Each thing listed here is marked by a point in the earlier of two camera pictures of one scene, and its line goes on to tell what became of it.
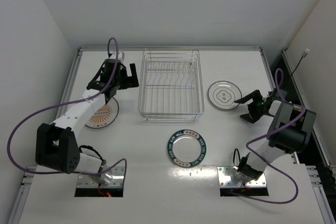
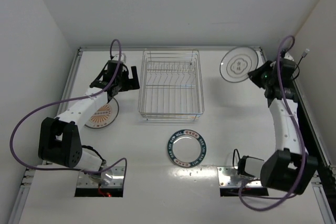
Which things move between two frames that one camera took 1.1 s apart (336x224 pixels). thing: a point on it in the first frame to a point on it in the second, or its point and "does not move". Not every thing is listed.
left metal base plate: [85, 181] does not move
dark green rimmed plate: [186, 148] does not move
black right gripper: [255, 106] to [256, 76]
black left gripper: [125, 80] does not move
